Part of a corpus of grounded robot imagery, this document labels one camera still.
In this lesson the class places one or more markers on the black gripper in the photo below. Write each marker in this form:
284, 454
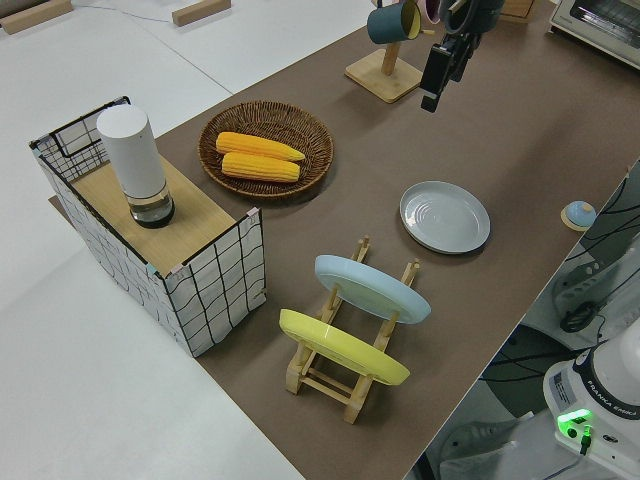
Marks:
439, 70

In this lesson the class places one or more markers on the gray plate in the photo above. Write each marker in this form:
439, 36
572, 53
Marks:
445, 217

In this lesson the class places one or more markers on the light blue plate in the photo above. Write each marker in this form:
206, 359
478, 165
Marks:
370, 287

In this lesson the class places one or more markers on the yellow plate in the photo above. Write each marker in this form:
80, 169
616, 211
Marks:
340, 345

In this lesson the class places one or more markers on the wooden plate rack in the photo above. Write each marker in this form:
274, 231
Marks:
325, 387

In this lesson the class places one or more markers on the wooden mug tree stand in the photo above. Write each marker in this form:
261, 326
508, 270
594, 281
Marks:
385, 77

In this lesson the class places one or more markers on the brown table mat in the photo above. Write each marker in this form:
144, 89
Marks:
360, 150

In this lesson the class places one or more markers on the pink mug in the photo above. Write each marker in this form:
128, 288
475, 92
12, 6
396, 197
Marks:
430, 12

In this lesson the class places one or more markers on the dark teal mug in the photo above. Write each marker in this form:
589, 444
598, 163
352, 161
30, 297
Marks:
387, 22

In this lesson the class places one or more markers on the round wicker basket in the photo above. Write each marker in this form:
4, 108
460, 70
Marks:
310, 135

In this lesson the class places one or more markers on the yellow corn cob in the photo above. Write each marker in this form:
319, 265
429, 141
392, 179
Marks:
260, 168
255, 145

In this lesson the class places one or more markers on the white toaster oven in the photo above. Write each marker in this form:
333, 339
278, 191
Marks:
600, 25

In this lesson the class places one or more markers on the wooden block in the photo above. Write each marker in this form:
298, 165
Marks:
30, 15
200, 12

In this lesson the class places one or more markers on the grid-patterned storage box wooden top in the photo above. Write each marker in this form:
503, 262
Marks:
200, 290

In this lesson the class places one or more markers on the white cylinder bottle glass base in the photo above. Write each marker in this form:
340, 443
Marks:
132, 155

